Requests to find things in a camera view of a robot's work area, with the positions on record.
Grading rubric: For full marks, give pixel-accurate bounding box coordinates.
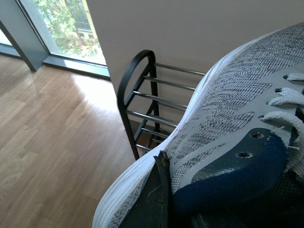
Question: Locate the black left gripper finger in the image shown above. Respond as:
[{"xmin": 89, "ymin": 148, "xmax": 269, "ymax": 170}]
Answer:
[{"xmin": 119, "ymin": 151, "xmax": 171, "ymax": 228}]

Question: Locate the black metal shoe rack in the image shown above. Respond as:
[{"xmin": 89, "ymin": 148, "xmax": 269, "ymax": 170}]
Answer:
[{"xmin": 117, "ymin": 50, "xmax": 205, "ymax": 160}]

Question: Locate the grey knit sneaker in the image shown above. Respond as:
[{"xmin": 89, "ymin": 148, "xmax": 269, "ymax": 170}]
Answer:
[{"xmin": 92, "ymin": 23, "xmax": 304, "ymax": 228}]

